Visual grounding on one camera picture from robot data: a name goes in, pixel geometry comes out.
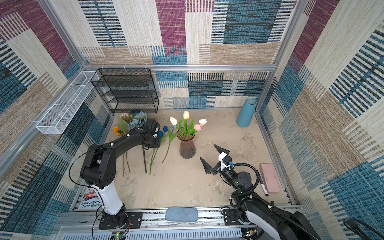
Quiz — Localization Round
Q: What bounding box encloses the red ribbed glass vase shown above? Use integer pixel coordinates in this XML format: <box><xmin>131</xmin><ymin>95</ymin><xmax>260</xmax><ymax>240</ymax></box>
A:
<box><xmin>177</xmin><ymin>128</ymin><xmax>196</xmax><ymax>159</ymax></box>

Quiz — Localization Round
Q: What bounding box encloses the cream tulip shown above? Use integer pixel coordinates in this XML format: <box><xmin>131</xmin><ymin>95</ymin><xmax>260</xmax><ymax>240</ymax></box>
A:
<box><xmin>169</xmin><ymin>117</ymin><xmax>183</xmax><ymax>141</ymax></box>

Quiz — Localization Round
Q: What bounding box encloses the pink tulip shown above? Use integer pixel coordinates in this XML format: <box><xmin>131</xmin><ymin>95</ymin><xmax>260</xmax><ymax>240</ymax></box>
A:
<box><xmin>189</xmin><ymin>124</ymin><xmax>203</xmax><ymax>138</ymax></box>

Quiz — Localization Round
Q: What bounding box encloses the white tulip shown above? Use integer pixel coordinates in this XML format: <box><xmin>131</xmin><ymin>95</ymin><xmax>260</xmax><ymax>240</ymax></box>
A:
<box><xmin>198</xmin><ymin>119</ymin><xmax>207</xmax><ymax>126</ymax></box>

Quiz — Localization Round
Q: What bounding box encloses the yellow tulip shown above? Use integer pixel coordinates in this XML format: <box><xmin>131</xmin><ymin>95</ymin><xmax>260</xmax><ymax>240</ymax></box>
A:
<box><xmin>183</xmin><ymin>111</ymin><xmax>190</xmax><ymax>139</ymax></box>

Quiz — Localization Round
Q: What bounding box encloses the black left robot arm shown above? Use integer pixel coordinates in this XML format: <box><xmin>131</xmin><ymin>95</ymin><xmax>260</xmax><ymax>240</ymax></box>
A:
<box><xmin>80</xmin><ymin>119</ymin><xmax>161</xmax><ymax>229</ymax></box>

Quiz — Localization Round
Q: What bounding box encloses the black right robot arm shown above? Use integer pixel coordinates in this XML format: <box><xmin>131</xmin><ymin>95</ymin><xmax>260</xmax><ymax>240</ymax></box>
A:
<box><xmin>200</xmin><ymin>145</ymin><xmax>320</xmax><ymax>240</ymax></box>

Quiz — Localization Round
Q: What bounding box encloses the teal cylindrical vase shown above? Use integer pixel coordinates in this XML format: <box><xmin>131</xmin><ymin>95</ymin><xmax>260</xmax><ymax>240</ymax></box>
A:
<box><xmin>237</xmin><ymin>98</ymin><xmax>257</xmax><ymax>128</ymax></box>

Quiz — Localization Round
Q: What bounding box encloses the light blue tulip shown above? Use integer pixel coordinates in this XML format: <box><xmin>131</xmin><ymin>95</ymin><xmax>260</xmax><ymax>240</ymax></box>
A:
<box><xmin>162</xmin><ymin>126</ymin><xmax>177</xmax><ymax>163</ymax></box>

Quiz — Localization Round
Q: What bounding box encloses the blue hydrangea flower bunch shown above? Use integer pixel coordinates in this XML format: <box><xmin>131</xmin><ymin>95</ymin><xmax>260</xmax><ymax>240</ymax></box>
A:
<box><xmin>128</xmin><ymin>111</ymin><xmax>149</xmax><ymax>174</ymax></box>

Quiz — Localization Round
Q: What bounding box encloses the orange and beige flower sprig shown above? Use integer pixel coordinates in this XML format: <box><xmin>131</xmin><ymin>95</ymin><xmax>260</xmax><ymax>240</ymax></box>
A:
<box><xmin>113</xmin><ymin>113</ymin><xmax>133</xmax><ymax>176</ymax></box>

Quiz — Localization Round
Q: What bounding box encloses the blue grey sponge pad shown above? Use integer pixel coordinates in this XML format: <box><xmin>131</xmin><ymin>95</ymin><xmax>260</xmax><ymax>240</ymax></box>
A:
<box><xmin>166</xmin><ymin>207</ymin><xmax>199</xmax><ymax>223</ymax></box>

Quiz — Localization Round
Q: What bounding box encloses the black marker pen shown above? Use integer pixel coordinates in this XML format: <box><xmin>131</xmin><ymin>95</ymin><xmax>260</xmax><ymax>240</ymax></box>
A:
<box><xmin>260</xmin><ymin>177</ymin><xmax>269</xmax><ymax>196</ymax></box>

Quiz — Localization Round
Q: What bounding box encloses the pink case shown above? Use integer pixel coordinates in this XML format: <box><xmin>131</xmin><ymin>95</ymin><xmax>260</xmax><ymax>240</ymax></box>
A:
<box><xmin>260</xmin><ymin>163</ymin><xmax>281</xmax><ymax>194</ymax></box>

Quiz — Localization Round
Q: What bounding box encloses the colourful paperback book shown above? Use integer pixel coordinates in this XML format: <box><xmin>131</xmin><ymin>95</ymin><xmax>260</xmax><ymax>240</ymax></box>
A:
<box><xmin>78</xmin><ymin>188</ymin><xmax>102</xmax><ymax>211</ymax></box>

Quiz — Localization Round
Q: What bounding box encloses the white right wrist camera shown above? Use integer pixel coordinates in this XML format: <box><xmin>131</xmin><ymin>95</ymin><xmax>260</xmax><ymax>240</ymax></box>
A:
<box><xmin>219</xmin><ymin>152</ymin><xmax>234</xmax><ymax>171</ymax></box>

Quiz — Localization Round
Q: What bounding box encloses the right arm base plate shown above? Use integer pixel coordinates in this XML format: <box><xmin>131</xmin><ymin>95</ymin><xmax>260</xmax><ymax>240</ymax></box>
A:
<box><xmin>220</xmin><ymin>207</ymin><xmax>250</xmax><ymax>226</ymax></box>

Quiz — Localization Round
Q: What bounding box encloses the black wire shelf rack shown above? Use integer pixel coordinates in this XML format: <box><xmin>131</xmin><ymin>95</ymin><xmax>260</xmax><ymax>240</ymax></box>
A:
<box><xmin>91</xmin><ymin>68</ymin><xmax>159</xmax><ymax>114</ymax></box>

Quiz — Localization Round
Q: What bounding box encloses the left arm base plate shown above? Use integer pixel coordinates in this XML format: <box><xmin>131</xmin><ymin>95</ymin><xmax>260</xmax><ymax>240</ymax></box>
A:
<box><xmin>99</xmin><ymin>212</ymin><xmax>143</xmax><ymax>230</ymax></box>

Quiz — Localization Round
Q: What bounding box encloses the white wire mesh basket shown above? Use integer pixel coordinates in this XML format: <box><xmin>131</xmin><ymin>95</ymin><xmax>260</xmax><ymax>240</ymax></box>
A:
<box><xmin>36</xmin><ymin>71</ymin><xmax>95</xmax><ymax>135</ymax></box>

